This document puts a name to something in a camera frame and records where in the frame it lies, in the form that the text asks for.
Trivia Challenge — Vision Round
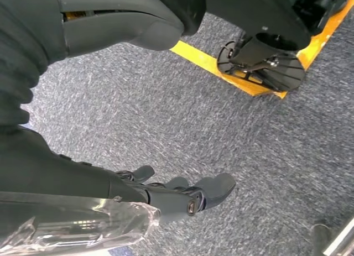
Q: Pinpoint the steel workbench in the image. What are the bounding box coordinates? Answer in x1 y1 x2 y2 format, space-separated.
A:
311 217 354 256

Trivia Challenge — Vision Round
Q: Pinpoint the yellow tape outline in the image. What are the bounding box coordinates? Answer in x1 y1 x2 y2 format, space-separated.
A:
170 0 354 100

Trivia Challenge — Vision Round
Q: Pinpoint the black robot lower body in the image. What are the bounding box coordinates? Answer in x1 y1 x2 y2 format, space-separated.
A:
150 0 354 94

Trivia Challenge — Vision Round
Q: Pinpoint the clear plastic cover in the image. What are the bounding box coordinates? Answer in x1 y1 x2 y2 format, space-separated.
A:
0 191 162 256

